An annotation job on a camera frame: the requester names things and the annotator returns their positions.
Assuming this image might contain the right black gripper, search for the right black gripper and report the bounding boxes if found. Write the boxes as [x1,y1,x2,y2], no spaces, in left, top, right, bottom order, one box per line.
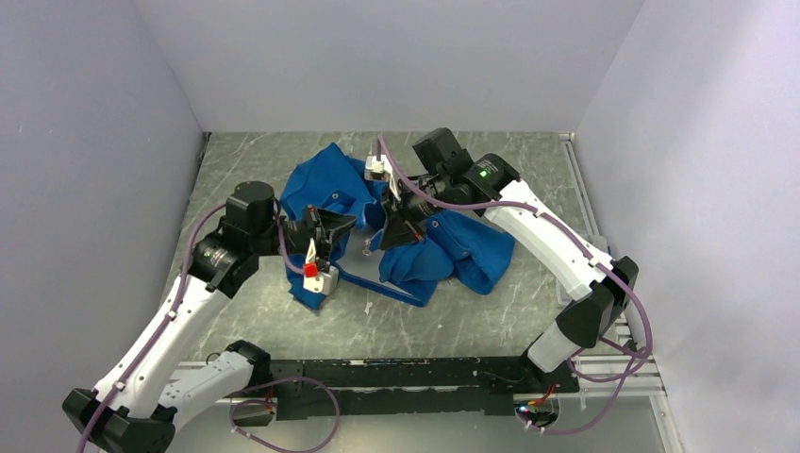
[378,173,453,250]

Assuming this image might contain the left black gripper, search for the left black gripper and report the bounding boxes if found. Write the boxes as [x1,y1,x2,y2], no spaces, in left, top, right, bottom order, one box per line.
[252,205,357,263]

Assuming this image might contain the blue zip jacket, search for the blue zip jacket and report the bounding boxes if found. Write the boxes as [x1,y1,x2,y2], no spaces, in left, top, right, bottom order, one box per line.
[279,143,516,307]

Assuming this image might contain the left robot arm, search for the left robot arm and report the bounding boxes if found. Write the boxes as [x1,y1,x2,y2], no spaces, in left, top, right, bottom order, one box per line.
[62,181,356,452]

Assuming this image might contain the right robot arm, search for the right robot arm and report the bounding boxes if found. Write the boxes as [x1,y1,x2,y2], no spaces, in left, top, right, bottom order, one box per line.
[366,127,638,392]

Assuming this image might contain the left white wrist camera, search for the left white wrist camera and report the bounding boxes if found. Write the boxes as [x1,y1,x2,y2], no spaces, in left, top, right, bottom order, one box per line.
[303,240,339,296]

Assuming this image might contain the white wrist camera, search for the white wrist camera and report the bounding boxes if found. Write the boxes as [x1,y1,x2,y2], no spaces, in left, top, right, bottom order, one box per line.
[364,155,401,200]
[303,240,339,296]

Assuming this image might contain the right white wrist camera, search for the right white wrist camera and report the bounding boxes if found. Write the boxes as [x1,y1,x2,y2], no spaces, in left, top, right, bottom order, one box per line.
[364,155,401,200]

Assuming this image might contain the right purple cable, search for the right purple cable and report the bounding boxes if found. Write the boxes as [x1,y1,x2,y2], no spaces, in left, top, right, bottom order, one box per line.
[375,134,655,438]

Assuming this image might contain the purple cable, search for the purple cable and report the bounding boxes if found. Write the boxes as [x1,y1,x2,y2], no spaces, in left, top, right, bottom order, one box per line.
[375,134,655,438]
[75,201,342,453]

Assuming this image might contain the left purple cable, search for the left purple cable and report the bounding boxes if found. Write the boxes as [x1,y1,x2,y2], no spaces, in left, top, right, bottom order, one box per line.
[75,201,342,453]

